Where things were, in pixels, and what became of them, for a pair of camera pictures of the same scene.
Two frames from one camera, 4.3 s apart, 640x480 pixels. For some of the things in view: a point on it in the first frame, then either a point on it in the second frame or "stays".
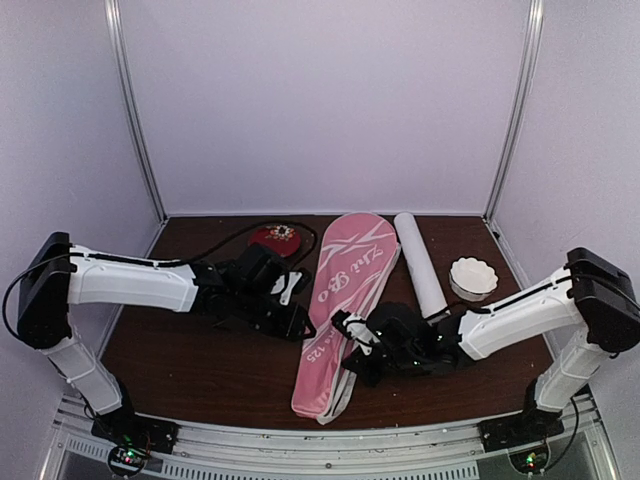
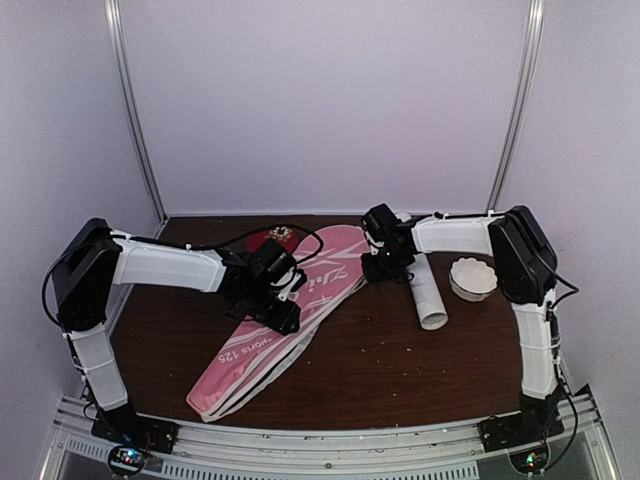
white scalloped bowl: [472, 279] stays
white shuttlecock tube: [419, 268] stays
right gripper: [356, 362] → [372, 273]
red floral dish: [285, 240] stays
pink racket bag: [354, 268] → [333, 263]
